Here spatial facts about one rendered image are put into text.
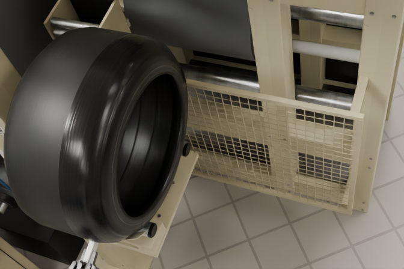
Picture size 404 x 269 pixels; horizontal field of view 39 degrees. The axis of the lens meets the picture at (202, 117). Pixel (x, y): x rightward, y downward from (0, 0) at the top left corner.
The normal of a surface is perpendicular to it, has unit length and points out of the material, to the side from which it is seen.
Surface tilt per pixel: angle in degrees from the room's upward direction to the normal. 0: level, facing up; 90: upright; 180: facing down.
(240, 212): 0
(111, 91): 43
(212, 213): 0
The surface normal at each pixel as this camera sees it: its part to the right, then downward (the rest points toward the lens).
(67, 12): 0.93, 0.20
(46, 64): -0.16, -0.56
